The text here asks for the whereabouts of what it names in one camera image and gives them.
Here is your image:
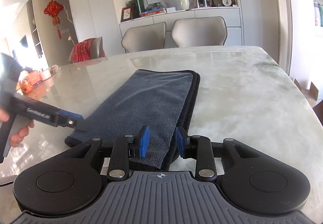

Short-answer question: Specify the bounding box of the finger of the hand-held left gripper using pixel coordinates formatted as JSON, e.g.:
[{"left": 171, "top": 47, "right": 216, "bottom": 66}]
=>
[{"left": 54, "top": 109, "right": 89, "bottom": 132}]

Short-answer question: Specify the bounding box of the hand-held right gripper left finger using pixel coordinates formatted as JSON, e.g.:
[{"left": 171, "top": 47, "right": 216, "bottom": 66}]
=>
[{"left": 64, "top": 125, "right": 151, "bottom": 181}]

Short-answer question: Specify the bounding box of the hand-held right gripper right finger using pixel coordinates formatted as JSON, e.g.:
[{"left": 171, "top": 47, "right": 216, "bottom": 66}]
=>
[{"left": 175, "top": 126, "right": 261, "bottom": 181}]

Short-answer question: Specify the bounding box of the grey and blue towel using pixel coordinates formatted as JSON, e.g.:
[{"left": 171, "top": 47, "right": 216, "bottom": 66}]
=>
[{"left": 64, "top": 69, "right": 201, "bottom": 171}]

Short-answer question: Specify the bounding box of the person's left hand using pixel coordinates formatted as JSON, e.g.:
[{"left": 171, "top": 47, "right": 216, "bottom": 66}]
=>
[{"left": 0, "top": 108, "right": 35, "bottom": 148}]

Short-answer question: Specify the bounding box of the orange toy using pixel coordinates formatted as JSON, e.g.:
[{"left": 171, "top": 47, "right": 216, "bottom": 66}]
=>
[{"left": 19, "top": 72, "right": 42, "bottom": 94}]

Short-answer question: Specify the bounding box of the red patterned cloth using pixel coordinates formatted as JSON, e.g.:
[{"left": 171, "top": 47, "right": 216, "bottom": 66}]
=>
[{"left": 69, "top": 39, "right": 98, "bottom": 64}]

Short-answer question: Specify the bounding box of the white open shelf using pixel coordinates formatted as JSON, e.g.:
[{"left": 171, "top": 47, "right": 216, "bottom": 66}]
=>
[{"left": 25, "top": 3, "right": 43, "bottom": 59}]

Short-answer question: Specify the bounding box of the grey dining chair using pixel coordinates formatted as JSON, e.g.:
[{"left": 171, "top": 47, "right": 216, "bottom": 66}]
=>
[{"left": 68, "top": 36, "right": 107, "bottom": 64}]

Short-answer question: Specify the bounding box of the white branch decoration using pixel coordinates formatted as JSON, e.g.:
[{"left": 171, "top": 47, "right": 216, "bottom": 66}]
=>
[{"left": 63, "top": 4, "right": 76, "bottom": 46}]

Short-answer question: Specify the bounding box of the beige dining chair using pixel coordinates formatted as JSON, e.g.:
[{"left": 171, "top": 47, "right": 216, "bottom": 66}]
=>
[
  {"left": 121, "top": 21, "right": 167, "bottom": 54},
  {"left": 171, "top": 16, "right": 228, "bottom": 48}
]

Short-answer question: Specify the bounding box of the white sideboard cabinet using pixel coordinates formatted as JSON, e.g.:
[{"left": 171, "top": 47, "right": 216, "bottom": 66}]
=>
[{"left": 118, "top": 6, "right": 245, "bottom": 54}]

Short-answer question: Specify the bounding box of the stack of books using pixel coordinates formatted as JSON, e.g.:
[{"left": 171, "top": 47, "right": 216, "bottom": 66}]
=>
[{"left": 138, "top": 8, "right": 167, "bottom": 18}]

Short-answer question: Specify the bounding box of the green box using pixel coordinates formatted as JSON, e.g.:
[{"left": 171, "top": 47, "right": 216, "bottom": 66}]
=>
[{"left": 128, "top": 0, "right": 145, "bottom": 19}]

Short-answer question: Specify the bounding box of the cardboard box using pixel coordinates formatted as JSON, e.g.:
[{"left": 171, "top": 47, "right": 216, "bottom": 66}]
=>
[{"left": 294, "top": 78, "right": 323, "bottom": 108}]

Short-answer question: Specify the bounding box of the purple thermos jug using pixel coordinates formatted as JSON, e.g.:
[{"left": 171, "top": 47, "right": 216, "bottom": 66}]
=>
[{"left": 313, "top": 0, "right": 321, "bottom": 26}]

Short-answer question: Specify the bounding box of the red knot wall ornament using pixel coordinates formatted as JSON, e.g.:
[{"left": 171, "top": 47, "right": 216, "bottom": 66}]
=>
[{"left": 44, "top": 0, "right": 64, "bottom": 39}]

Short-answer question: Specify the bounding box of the dark picture frame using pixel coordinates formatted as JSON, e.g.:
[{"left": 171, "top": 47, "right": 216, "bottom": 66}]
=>
[{"left": 120, "top": 7, "right": 134, "bottom": 23}]

